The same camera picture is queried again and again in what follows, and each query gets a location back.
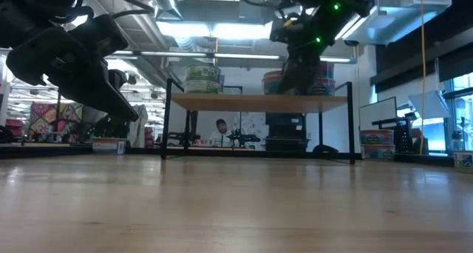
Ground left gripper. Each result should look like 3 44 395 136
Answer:
5 25 140 123

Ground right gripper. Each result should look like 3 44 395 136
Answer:
279 1 345 95

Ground wooden shelf black metal legs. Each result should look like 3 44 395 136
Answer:
160 78 356 165

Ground ceiling tube light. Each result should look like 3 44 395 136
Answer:
319 56 356 64
110 50 282 61

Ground grey curtain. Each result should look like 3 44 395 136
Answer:
81 104 149 147

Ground black cabinet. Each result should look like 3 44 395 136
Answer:
265 112 308 152

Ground black rig bar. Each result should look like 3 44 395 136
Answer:
221 84 244 95

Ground colourful patterned panel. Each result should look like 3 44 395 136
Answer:
29 102 84 143

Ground black desk device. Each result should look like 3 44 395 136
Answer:
225 129 262 149

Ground white monitor screen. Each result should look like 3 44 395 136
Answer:
357 96 399 132

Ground person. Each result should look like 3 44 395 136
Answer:
209 118 234 149

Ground black background equipment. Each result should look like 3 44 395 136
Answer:
371 112 421 154

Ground white ceiling air unit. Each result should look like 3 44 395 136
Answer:
334 0 452 47

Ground black tripod device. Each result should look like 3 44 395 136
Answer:
452 115 467 152

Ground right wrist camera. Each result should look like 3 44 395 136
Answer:
269 23 293 44

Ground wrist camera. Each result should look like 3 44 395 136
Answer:
269 23 293 44
69 14 129 60

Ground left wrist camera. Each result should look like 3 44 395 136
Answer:
69 14 129 60

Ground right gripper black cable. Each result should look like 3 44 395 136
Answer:
236 0 296 21

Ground silver ribbed duct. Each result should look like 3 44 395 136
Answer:
176 36 197 53

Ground black metal table frame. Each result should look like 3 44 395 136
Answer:
0 144 456 169

